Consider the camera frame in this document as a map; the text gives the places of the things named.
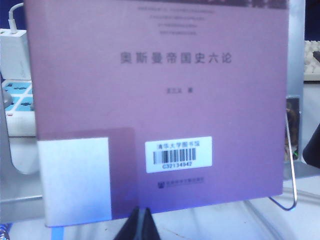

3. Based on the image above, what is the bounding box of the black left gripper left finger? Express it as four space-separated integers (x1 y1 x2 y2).
125 206 146 240

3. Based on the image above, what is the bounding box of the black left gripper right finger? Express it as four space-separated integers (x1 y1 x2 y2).
144 206 169 240

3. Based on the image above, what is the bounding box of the white and grey keyboard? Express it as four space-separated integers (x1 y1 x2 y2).
303 39 320 82

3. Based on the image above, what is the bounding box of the white usb charger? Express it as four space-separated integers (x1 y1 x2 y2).
0 28 33 81

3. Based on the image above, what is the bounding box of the white charger cable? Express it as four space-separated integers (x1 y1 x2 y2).
7 0 26 35

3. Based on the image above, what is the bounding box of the black angular object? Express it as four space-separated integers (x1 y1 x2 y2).
302 129 320 166

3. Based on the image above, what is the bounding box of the blue bookmark ribbon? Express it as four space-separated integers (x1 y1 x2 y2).
50 223 65 240

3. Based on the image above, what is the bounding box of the white power strip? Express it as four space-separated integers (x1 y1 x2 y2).
0 78 39 176

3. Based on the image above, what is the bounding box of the pink cover book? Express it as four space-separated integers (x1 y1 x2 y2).
23 0 291 228

